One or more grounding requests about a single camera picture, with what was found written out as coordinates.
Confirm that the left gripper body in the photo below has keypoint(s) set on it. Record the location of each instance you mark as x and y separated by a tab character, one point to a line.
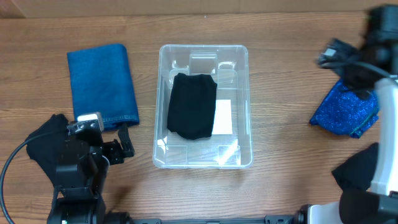
113	152

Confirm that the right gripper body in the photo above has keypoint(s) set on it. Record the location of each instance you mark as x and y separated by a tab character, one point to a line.
351	78

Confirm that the blue sparkly fabric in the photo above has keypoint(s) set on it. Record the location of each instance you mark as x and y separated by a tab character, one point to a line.
342	112

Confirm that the blue towel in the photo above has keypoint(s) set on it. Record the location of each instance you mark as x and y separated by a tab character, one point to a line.
101	81

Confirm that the large black cloth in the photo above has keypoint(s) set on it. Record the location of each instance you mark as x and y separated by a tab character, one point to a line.
192	106

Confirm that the small black cloth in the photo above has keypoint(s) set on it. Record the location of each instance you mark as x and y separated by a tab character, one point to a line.
357	172

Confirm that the clear plastic storage bin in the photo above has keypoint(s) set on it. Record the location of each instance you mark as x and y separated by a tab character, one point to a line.
229	67

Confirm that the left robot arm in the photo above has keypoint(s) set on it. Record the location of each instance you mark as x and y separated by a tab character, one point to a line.
80	173

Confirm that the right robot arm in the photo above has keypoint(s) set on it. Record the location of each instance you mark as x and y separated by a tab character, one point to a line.
379	203

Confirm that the white label in bin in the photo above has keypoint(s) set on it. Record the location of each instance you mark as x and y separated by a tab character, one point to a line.
223	118

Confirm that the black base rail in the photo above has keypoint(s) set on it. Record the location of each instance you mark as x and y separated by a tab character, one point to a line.
268	219

